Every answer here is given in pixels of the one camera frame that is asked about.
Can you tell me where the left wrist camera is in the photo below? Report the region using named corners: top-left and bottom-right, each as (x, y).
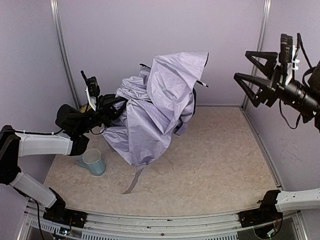
top-left (80, 70), bottom-right (101, 111)

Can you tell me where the aluminium corner post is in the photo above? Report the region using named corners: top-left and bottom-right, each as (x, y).
top-left (50, 0), bottom-right (81, 109)
top-left (239, 0), bottom-right (272, 111)

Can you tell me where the yellow woven mat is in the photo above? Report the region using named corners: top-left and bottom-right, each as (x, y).
top-left (79, 103), bottom-right (91, 113)

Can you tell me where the left aluminium corner post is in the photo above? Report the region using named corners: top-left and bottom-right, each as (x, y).
top-left (50, 0), bottom-right (81, 109)

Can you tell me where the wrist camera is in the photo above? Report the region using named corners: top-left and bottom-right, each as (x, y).
top-left (278, 33), bottom-right (300, 87)
top-left (80, 70), bottom-right (101, 111)

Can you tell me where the lilac folding umbrella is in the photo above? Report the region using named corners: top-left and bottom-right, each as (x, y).
top-left (102, 51), bottom-right (209, 194)

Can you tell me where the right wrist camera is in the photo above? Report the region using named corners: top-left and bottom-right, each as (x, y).
top-left (278, 33), bottom-right (300, 87)

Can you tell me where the right aluminium corner post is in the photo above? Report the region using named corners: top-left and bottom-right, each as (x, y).
top-left (239, 0), bottom-right (272, 111)

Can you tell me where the light blue mug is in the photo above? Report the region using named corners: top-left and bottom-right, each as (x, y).
top-left (76, 148), bottom-right (106, 177)

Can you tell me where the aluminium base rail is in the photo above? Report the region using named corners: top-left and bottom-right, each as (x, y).
top-left (17, 197), bottom-right (308, 240)

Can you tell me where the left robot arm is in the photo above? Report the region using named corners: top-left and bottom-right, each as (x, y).
top-left (0, 94), bottom-right (127, 228)

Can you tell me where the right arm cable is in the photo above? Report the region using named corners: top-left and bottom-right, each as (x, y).
top-left (278, 32), bottom-right (320, 130)

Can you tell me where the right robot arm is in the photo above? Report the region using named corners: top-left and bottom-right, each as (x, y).
top-left (234, 51), bottom-right (320, 228)

